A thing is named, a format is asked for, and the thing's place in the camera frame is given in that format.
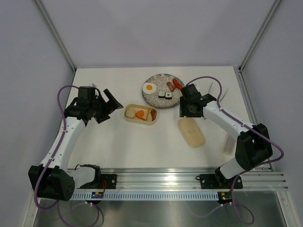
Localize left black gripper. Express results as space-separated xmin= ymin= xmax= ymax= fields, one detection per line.
xmin=89 ymin=89 xmax=123 ymax=123

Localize red bacon slice toy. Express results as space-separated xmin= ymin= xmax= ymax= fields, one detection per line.
xmin=150 ymin=109 xmax=156 ymax=121

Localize beige lunch box base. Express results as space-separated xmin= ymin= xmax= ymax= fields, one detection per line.
xmin=124 ymin=104 xmax=157 ymax=125

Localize metal tongs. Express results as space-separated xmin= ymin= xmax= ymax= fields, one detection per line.
xmin=195 ymin=82 xmax=229 ymax=102

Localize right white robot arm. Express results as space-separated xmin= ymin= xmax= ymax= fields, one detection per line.
xmin=179 ymin=94 xmax=273 ymax=188

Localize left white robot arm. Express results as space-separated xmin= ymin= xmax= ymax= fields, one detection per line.
xmin=28 ymin=86 xmax=123 ymax=201

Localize beige lunch box lid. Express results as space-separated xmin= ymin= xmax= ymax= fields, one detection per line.
xmin=178 ymin=117 xmax=205 ymax=148

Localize right sushi roll piece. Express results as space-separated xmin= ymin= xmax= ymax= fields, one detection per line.
xmin=165 ymin=92 xmax=172 ymax=100

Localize sushi roll piece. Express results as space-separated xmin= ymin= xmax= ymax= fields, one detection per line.
xmin=158 ymin=91 xmax=166 ymax=98
xmin=165 ymin=92 xmax=172 ymax=100

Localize left sushi roll piece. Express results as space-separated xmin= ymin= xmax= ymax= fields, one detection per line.
xmin=158 ymin=91 xmax=166 ymax=98

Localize red sausage toy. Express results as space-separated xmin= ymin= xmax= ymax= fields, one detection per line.
xmin=173 ymin=79 xmax=183 ymax=90

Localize round speckled grey plate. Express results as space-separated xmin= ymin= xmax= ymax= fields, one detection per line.
xmin=142 ymin=73 xmax=185 ymax=109

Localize toy fried egg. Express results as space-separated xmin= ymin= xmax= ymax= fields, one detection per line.
xmin=142 ymin=83 xmax=157 ymax=95

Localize clear plastic tongs holder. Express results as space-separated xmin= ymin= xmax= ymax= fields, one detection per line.
xmin=223 ymin=134 xmax=236 ymax=155

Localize left circuit board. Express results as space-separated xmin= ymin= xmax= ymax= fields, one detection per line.
xmin=91 ymin=192 xmax=104 ymax=199

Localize circuit board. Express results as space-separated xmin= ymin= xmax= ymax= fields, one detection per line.
xmin=217 ymin=192 xmax=232 ymax=204
xmin=91 ymin=192 xmax=104 ymax=199

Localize right circuit board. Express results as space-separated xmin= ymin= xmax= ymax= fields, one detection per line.
xmin=217 ymin=192 xmax=232 ymax=204

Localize right black camera box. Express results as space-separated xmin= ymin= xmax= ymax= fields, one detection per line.
xmin=181 ymin=84 xmax=202 ymax=102

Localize black camera box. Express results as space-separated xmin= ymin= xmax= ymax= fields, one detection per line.
xmin=181 ymin=84 xmax=202 ymax=102
xmin=78 ymin=86 xmax=96 ymax=102

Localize left black camera box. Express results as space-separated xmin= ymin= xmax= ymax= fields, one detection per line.
xmin=78 ymin=86 xmax=96 ymax=102

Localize right side aluminium rail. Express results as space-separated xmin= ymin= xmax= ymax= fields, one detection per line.
xmin=233 ymin=66 xmax=275 ymax=171

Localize aluminium rail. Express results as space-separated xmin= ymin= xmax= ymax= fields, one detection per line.
xmin=233 ymin=66 xmax=275 ymax=171
xmin=101 ymin=167 xmax=288 ymax=191

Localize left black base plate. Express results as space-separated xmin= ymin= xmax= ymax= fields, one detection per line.
xmin=79 ymin=174 xmax=117 ymax=190

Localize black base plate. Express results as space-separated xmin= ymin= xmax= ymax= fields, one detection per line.
xmin=79 ymin=174 xmax=117 ymax=190
xmin=195 ymin=174 xmax=235 ymax=189

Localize aluminium front rail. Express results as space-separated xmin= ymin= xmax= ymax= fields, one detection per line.
xmin=101 ymin=167 xmax=288 ymax=191

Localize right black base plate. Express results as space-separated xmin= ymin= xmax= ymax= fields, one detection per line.
xmin=195 ymin=174 xmax=235 ymax=189

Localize white slotted cable duct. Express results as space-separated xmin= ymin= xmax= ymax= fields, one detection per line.
xmin=70 ymin=191 xmax=218 ymax=201

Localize left aluminium frame post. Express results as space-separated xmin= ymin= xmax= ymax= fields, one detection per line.
xmin=33 ymin=0 xmax=77 ymax=73

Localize aluminium frame post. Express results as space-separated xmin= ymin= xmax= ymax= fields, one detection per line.
xmin=33 ymin=0 xmax=77 ymax=73
xmin=238 ymin=0 xmax=283 ymax=73

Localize right aluminium frame post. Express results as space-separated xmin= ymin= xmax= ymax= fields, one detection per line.
xmin=238 ymin=0 xmax=283 ymax=73

